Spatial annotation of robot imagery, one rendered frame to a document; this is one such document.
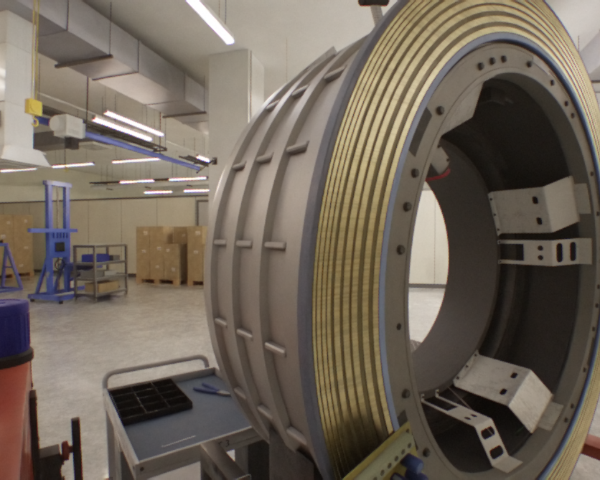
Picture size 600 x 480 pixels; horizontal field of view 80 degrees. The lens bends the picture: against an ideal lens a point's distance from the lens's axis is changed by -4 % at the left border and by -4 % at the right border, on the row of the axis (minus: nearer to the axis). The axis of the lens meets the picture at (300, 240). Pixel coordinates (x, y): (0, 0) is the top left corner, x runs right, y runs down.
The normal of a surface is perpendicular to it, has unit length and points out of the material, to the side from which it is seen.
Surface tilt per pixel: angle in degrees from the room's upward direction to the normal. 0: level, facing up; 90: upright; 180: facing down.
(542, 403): 61
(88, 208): 90
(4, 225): 90
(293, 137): 77
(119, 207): 90
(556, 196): 104
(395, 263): 90
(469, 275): 81
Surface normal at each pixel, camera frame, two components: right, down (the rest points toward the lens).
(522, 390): 0.29, -0.47
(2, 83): -0.26, 0.02
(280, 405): 0.12, 0.18
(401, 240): 0.58, 0.02
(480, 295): -0.77, -0.33
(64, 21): 0.97, 0.00
